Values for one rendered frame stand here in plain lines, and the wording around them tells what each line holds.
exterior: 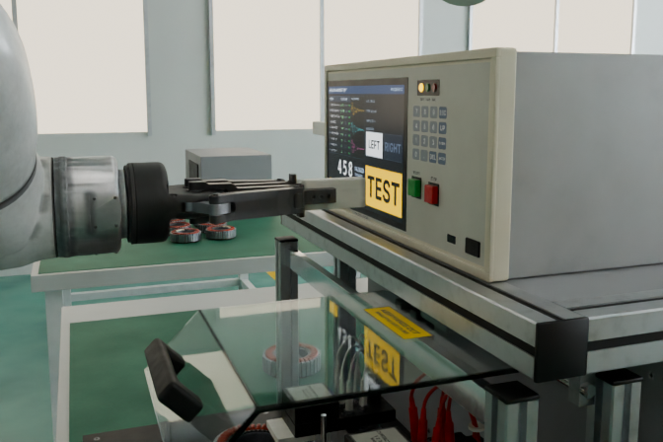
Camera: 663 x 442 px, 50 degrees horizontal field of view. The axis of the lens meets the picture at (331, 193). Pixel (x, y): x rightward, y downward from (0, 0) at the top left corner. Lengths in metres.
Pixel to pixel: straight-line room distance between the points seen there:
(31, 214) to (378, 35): 5.34
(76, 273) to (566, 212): 1.79
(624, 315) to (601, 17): 6.52
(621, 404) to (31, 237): 0.50
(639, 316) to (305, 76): 5.12
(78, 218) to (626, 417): 0.48
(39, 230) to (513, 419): 0.41
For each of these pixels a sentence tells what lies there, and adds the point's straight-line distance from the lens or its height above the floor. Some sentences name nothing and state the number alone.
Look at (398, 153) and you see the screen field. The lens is 0.79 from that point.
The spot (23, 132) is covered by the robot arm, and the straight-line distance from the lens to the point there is 0.54.
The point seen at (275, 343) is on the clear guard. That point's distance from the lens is 0.63.
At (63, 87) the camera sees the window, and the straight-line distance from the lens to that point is 5.35.
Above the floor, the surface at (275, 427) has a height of 0.83.
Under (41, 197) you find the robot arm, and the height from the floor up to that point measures 1.20.
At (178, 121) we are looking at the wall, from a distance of 5.41.
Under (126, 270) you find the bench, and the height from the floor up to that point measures 0.74.
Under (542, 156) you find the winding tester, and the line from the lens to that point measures 0.66.
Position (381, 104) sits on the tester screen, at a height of 1.27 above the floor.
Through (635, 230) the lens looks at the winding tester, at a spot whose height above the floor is 1.15.
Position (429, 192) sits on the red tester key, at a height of 1.18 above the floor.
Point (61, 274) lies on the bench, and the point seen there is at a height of 0.75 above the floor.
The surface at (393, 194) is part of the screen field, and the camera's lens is 0.81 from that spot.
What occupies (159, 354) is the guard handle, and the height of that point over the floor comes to 1.06.
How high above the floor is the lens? 1.28
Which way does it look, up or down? 8 degrees down
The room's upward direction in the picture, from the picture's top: straight up
